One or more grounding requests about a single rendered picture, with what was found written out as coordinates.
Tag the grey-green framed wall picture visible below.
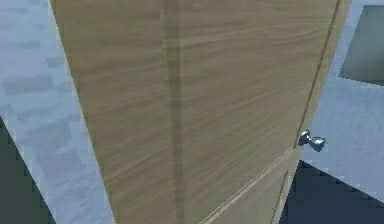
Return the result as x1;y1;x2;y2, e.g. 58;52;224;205
338;3;384;87

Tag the light wooden room door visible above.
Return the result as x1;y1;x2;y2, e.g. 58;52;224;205
49;0;353;224

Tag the silver door knob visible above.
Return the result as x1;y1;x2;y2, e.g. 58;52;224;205
297;129;327;153

